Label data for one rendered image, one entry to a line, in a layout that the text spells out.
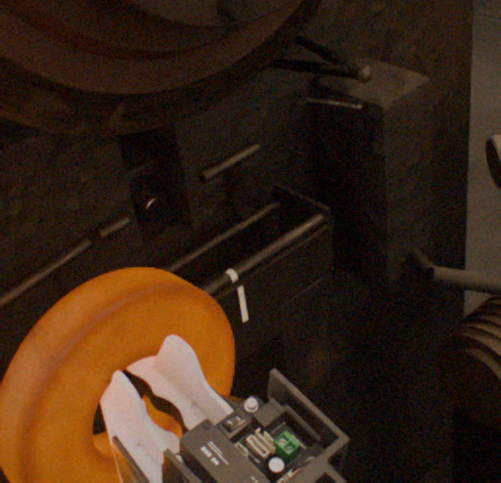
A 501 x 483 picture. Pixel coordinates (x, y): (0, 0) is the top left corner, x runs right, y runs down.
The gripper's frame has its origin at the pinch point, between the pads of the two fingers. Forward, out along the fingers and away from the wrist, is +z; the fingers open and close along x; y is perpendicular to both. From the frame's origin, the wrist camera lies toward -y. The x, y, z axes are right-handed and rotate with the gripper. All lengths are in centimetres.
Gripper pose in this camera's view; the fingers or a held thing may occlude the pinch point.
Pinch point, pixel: (118, 373)
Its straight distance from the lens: 52.3
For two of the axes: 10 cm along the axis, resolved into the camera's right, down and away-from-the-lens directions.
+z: -6.7, -5.7, 4.7
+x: -7.4, 4.7, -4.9
